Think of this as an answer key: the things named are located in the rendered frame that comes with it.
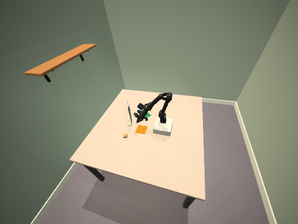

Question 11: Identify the orange square zone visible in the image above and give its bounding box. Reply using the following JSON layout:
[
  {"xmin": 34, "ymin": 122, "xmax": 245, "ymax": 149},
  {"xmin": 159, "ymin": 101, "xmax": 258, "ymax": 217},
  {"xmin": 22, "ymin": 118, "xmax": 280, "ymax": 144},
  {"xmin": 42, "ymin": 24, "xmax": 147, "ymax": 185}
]
[{"xmin": 135, "ymin": 125, "xmax": 147, "ymax": 134}]

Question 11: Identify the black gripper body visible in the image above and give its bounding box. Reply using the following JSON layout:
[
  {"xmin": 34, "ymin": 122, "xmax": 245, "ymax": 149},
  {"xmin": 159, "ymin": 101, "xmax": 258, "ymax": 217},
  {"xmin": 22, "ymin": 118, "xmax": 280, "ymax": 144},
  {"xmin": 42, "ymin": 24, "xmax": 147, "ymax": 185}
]
[{"xmin": 134, "ymin": 111, "xmax": 148, "ymax": 121}]

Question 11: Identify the grey flat panel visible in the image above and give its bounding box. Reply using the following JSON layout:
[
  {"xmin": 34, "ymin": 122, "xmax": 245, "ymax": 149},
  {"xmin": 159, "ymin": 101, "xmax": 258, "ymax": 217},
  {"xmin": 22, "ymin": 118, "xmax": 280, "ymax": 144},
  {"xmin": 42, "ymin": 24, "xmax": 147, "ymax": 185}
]
[{"xmin": 127, "ymin": 101, "xmax": 132, "ymax": 126}]

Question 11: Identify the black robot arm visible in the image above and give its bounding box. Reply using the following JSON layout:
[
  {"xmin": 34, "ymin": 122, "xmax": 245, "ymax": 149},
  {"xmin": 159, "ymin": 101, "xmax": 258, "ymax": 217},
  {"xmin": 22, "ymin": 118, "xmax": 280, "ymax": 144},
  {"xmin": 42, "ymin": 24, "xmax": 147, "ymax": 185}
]
[{"xmin": 137, "ymin": 92, "xmax": 172, "ymax": 124}]

